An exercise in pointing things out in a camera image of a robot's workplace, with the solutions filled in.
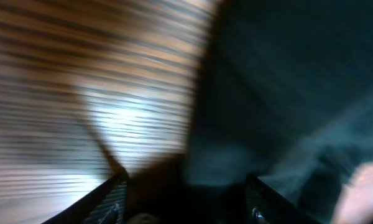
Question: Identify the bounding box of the black t-shirt with white logo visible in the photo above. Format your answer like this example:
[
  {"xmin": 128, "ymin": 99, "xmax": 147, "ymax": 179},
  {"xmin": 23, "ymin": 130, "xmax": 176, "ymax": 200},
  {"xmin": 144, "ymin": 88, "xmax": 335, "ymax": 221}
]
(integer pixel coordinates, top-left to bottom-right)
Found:
[{"xmin": 184, "ymin": 0, "xmax": 373, "ymax": 223}]

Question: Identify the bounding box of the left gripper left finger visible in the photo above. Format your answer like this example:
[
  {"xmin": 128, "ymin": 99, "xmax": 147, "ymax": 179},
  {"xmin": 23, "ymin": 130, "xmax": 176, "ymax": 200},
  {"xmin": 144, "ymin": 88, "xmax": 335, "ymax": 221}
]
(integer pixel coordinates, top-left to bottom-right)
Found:
[{"xmin": 43, "ymin": 173, "xmax": 128, "ymax": 224}]

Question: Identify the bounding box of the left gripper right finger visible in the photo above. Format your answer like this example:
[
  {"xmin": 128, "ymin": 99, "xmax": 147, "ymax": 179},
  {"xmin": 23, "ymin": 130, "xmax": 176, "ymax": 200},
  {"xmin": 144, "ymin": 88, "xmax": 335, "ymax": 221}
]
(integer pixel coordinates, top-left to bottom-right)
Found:
[{"xmin": 246, "ymin": 175, "xmax": 319, "ymax": 224}]

